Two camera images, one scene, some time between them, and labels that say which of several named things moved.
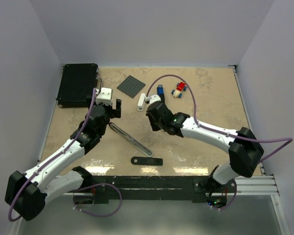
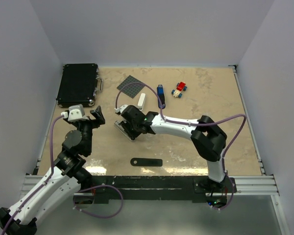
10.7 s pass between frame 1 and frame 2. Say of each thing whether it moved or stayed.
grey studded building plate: stayed
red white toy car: stayed
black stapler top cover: stayed
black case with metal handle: stayed
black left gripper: moved
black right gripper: moved
